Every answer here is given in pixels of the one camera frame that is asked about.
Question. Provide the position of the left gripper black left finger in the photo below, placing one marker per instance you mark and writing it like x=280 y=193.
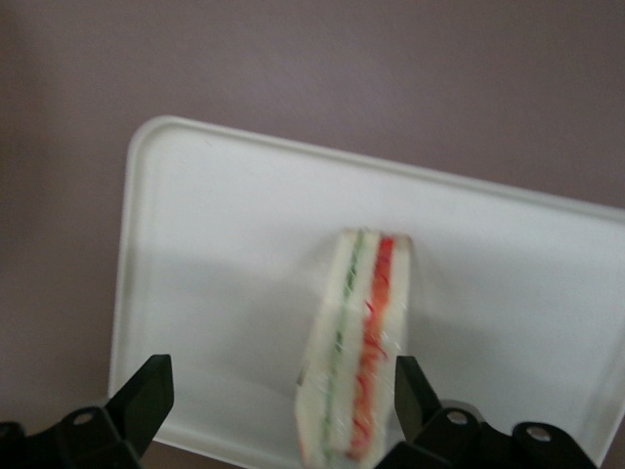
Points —
x=97 y=439

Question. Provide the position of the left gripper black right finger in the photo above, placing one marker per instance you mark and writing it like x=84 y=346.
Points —
x=454 y=444

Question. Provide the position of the triangle sandwich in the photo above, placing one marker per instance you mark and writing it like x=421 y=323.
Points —
x=356 y=342

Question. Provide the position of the cream plastic tray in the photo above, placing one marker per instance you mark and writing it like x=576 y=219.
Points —
x=220 y=268

